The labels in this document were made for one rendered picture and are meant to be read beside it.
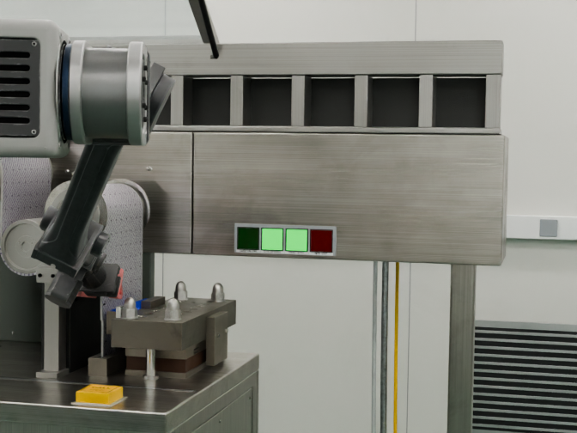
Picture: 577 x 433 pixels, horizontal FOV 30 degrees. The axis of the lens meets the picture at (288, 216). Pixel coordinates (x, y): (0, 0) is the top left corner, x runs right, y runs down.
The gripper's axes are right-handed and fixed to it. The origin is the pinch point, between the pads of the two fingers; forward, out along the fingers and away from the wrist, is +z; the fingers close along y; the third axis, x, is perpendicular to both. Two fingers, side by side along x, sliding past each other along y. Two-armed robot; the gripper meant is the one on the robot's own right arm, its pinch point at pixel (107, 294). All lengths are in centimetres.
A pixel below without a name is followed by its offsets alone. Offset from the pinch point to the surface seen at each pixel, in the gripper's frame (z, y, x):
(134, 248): 10.3, -0.5, 16.1
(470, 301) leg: 42, 76, 20
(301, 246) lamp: 21.3, 36.6, 23.6
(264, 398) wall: 269, -32, 65
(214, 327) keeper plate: 13.7, 20.9, -1.2
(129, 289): 12.5, -0.6, 6.6
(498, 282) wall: 239, 74, 115
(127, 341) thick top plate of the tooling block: 0.2, 6.7, -10.6
